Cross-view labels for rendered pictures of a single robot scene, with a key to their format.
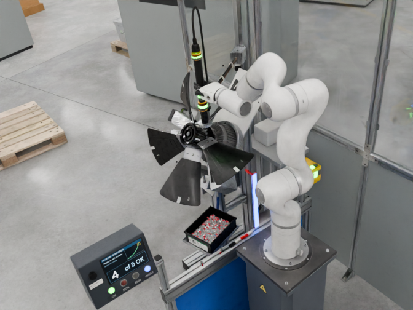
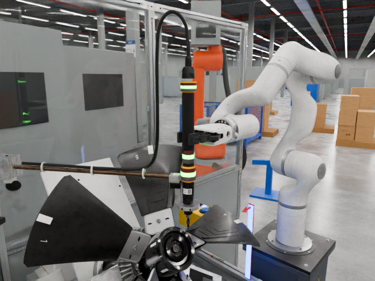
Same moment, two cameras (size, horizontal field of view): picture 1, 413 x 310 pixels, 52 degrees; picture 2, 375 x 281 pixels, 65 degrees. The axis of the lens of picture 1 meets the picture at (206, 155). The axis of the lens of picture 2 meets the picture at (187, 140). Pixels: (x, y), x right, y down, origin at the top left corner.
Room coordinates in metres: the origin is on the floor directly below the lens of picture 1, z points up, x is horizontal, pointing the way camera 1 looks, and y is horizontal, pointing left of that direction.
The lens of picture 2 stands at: (1.95, 0.78, 1.67)
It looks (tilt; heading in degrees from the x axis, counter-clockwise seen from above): 12 degrees down; 257
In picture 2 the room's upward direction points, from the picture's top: straight up
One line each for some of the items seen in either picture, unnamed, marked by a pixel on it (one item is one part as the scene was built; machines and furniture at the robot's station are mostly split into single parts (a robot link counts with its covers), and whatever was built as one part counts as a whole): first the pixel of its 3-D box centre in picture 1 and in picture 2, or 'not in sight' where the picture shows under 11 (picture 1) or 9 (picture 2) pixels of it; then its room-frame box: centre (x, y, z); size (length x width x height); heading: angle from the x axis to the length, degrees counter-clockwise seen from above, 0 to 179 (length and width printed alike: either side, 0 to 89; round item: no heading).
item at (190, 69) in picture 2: (200, 86); (188, 139); (1.76, -0.01, 1.50); 0.04 x 0.04 x 0.46
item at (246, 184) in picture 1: (247, 192); not in sight; (2.05, -0.23, 0.58); 0.09 x 0.05 x 1.15; 32
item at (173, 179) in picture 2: (204, 114); (184, 190); (1.77, -0.02, 1.35); 0.09 x 0.07 x 0.10; 157
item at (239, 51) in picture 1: (238, 55); (1, 165); (2.34, -0.26, 1.39); 0.10 x 0.07 x 0.09; 157
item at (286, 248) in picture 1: (286, 234); (291, 222); (1.23, -0.28, 1.04); 0.19 x 0.19 x 0.18
